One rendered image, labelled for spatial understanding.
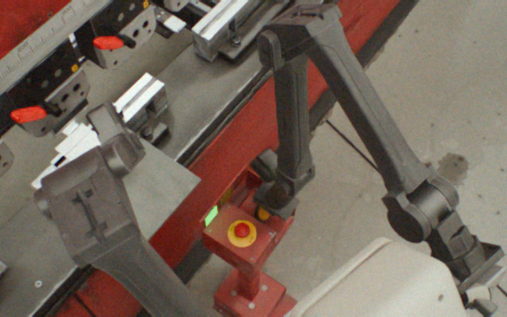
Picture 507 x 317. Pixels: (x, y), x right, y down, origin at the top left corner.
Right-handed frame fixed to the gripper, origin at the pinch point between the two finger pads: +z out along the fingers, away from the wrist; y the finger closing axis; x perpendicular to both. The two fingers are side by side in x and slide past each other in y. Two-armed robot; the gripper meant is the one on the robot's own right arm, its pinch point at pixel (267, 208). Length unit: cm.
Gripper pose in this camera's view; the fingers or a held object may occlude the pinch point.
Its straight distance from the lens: 152.4
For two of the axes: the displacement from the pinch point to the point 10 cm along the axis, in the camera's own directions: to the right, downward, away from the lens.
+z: -2.2, 3.3, 9.2
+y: -8.0, -6.0, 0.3
